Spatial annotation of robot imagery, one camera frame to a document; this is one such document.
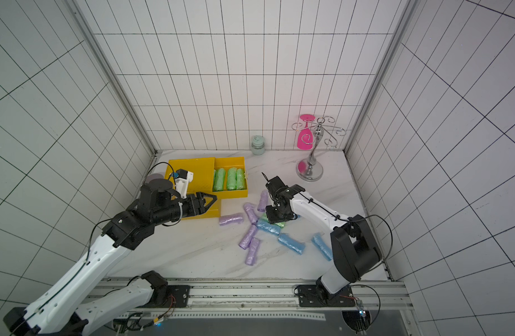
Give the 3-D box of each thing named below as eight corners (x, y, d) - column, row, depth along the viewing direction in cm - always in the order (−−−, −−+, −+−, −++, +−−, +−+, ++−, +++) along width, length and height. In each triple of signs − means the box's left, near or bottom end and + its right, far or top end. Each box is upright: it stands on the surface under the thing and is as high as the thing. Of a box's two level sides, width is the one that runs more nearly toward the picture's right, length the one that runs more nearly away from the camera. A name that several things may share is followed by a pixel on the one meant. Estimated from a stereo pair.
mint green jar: (252, 155, 120) (251, 142, 113) (252, 147, 124) (251, 135, 117) (264, 155, 120) (264, 142, 113) (264, 147, 124) (264, 135, 117)
